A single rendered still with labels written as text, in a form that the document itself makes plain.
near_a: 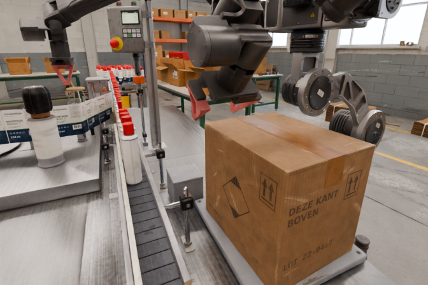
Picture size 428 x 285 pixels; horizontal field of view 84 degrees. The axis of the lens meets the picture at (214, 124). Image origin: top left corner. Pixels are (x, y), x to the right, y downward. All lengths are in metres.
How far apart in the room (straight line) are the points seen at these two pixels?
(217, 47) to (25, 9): 8.40
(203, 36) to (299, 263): 0.45
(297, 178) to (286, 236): 0.11
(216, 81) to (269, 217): 0.26
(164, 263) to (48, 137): 0.66
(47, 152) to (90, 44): 7.60
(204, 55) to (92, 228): 0.60
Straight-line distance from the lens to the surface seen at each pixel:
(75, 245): 0.76
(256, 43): 0.37
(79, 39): 8.60
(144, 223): 0.68
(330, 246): 0.61
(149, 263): 0.58
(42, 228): 0.86
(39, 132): 1.04
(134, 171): 0.81
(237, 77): 0.41
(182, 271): 0.45
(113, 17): 1.20
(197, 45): 0.35
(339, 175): 0.51
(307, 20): 1.02
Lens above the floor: 1.30
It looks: 18 degrees down
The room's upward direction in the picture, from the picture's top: straight up
